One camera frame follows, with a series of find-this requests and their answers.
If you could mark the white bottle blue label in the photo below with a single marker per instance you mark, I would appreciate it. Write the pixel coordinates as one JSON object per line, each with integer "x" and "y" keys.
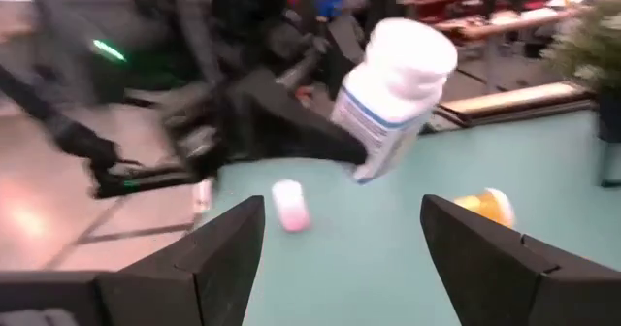
{"x": 398, "y": 74}

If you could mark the small white bottle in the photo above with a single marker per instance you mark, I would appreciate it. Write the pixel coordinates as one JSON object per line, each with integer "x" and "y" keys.
{"x": 291, "y": 207}

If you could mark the black metal table frame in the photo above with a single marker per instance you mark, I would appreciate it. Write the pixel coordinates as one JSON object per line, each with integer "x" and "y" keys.
{"x": 77, "y": 141}

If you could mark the light wooden table side panel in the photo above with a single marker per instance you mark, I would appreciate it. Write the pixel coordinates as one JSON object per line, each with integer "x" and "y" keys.
{"x": 514, "y": 98}

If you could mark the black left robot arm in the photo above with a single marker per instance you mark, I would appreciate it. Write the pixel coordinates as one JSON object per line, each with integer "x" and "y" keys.
{"x": 160, "y": 40}

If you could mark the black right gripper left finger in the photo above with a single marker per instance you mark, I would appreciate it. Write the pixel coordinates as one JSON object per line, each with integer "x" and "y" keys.
{"x": 194, "y": 292}

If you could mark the blue plastic bin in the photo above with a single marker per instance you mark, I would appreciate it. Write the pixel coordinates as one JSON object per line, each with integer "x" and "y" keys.
{"x": 330, "y": 6}

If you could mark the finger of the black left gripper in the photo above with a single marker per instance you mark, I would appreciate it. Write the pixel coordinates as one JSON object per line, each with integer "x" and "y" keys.
{"x": 281, "y": 127}

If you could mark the orange translucent pill bottle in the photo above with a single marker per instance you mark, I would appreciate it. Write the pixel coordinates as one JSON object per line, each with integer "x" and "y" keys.
{"x": 490, "y": 207}

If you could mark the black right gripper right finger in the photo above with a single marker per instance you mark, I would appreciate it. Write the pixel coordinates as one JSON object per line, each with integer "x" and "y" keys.
{"x": 509, "y": 287}

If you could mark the potted green plant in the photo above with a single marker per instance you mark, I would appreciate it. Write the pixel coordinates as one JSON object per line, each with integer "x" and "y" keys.
{"x": 587, "y": 49}

